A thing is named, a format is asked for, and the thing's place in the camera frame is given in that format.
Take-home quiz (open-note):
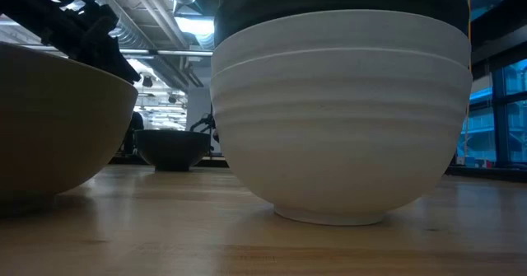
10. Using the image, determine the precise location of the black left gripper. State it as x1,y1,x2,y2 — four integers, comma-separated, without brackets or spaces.
0,0,141,84

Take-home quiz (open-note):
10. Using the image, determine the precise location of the small black bowl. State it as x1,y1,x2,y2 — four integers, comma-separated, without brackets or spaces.
133,129,212,173

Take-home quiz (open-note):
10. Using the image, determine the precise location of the white bowl with plain rim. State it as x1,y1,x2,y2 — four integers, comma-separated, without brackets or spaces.
211,8,472,77

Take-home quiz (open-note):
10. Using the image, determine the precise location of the large white ridged bowl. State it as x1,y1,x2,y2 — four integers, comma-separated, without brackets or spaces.
209,47,473,227

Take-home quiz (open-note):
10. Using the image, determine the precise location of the person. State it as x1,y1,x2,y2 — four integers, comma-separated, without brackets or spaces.
122,110,144,158

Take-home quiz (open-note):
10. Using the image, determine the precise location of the tan ceramic bowl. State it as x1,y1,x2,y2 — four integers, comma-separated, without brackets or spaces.
0,41,139,219

